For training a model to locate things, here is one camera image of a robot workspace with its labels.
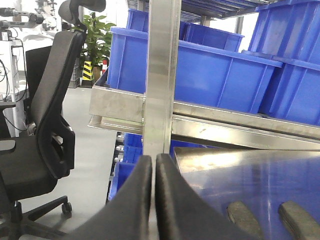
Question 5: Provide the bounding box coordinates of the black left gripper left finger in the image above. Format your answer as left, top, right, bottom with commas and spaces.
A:
64, 155, 152, 240

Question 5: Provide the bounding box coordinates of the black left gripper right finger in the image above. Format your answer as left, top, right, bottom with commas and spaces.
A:
155, 153, 253, 240

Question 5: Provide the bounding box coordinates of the brake pad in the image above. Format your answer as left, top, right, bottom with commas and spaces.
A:
226, 201, 265, 240
278, 200, 320, 240

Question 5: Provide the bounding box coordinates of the blue lower shelf bin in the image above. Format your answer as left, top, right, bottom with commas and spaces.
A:
106, 132, 143, 202

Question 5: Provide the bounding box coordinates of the stainless steel flow rack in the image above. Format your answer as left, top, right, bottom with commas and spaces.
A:
88, 0, 320, 155

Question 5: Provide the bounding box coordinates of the black mesh office chair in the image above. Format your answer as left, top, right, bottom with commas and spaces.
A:
0, 0, 106, 240

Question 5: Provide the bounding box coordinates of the blue bin with red bags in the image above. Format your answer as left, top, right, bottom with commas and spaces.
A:
107, 27, 283, 114

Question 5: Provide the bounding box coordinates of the white desk with equipment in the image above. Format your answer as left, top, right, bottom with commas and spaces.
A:
0, 7, 44, 138

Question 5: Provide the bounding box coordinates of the green potted plant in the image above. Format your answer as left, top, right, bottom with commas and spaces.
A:
82, 12, 116, 67

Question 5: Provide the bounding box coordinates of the blue plastic bin right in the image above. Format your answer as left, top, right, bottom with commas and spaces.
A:
245, 0, 320, 126

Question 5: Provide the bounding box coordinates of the yellow black striped post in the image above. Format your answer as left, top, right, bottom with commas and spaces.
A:
81, 60, 94, 88

